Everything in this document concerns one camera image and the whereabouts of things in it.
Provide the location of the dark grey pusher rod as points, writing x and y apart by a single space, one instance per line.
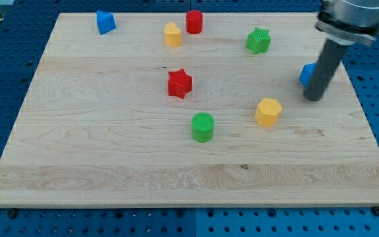
325 67

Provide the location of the blue cube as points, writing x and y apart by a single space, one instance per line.
306 73

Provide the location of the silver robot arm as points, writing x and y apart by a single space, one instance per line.
345 22

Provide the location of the green star block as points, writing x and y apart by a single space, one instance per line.
258 41

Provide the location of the yellow hexagon block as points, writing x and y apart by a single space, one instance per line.
268 112

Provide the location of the red cylinder block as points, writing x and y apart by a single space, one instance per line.
194 22

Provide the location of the green cylinder block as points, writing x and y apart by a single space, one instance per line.
202 127

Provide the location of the red star block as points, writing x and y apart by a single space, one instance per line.
179 83

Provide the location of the yellow heart block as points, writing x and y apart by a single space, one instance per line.
172 35

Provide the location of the light wooden board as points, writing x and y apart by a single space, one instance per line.
97 128

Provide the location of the blue triangular prism block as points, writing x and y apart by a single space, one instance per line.
105 22

